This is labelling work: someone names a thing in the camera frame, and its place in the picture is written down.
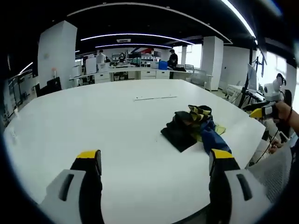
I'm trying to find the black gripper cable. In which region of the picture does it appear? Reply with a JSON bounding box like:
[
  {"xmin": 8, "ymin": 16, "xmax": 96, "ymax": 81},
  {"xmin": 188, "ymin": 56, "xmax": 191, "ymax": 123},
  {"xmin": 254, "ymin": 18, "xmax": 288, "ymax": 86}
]
[{"xmin": 253, "ymin": 127, "xmax": 281, "ymax": 164}]

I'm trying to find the black office chair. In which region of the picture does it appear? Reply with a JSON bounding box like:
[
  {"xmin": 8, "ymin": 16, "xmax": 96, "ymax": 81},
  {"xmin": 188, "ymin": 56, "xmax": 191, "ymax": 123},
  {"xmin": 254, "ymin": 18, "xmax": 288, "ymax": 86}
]
[{"xmin": 35, "ymin": 77, "xmax": 63, "ymax": 98}]

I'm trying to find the white square pillar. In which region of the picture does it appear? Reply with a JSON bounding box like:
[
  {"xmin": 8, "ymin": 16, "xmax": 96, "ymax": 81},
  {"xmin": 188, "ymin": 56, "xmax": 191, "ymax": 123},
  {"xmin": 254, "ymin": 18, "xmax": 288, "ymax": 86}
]
[
  {"xmin": 37, "ymin": 20, "xmax": 78, "ymax": 91},
  {"xmin": 201, "ymin": 36, "xmax": 224, "ymax": 77}
]

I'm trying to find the white office chair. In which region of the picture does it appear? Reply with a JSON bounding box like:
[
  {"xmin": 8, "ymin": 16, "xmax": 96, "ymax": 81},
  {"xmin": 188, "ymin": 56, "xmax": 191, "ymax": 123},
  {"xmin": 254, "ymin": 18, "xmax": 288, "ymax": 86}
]
[{"xmin": 190, "ymin": 68, "xmax": 208, "ymax": 88}]

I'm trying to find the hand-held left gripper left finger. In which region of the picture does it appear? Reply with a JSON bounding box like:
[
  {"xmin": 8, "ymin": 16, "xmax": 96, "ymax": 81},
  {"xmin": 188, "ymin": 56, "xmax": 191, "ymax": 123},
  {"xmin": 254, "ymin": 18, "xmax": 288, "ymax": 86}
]
[{"xmin": 40, "ymin": 149, "xmax": 105, "ymax": 224}]

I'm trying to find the grey mesh chair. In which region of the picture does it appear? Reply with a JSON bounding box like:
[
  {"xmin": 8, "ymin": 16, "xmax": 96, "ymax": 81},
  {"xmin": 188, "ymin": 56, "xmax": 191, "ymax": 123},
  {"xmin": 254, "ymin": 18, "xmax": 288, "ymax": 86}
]
[{"xmin": 245, "ymin": 142, "xmax": 294, "ymax": 205}]

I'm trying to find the yellow grey blue garment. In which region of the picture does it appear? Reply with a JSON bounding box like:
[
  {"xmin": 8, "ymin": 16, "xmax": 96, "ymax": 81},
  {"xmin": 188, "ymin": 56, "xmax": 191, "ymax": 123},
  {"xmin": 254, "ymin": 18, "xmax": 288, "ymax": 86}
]
[{"xmin": 160, "ymin": 105, "xmax": 232, "ymax": 156}]

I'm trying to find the white counter with drawers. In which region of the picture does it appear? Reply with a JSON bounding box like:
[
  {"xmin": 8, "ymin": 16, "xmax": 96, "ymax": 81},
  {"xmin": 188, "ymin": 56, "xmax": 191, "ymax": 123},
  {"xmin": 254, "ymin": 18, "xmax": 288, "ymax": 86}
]
[{"xmin": 69, "ymin": 64, "xmax": 194, "ymax": 85}]

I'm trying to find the short ceiling light strip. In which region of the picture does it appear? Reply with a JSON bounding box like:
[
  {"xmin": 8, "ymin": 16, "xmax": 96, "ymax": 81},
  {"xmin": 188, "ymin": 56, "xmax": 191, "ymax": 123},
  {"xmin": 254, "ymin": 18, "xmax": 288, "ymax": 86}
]
[{"xmin": 107, "ymin": 43, "xmax": 172, "ymax": 49}]

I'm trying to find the table cable slot strip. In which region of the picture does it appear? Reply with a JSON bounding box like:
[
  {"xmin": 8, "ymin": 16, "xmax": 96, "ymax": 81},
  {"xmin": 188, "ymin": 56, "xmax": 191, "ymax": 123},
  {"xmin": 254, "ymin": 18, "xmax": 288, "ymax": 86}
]
[{"xmin": 133, "ymin": 95, "xmax": 178, "ymax": 102}]

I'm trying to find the long ceiling light strip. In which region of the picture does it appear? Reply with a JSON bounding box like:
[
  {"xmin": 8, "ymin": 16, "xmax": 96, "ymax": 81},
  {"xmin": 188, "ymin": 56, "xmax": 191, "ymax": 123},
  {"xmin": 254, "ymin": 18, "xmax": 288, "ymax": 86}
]
[{"xmin": 80, "ymin": 33, "xmax": 196, "ymax": 45}]

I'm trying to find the person's right hand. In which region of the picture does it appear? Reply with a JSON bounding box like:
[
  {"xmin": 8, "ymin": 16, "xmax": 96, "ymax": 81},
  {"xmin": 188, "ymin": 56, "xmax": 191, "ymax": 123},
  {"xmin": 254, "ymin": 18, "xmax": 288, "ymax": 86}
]
[{"xmin": 273, "ymin": 101, "xmax": 292, "ymax": 124}]

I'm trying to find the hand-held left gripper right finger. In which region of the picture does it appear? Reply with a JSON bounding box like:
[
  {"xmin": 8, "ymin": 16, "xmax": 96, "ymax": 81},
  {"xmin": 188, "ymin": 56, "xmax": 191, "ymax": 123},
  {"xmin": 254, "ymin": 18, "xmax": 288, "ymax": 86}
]
[{"xmin": 207, "ymin": 148, "xmax": 274, "ymax": 224}]

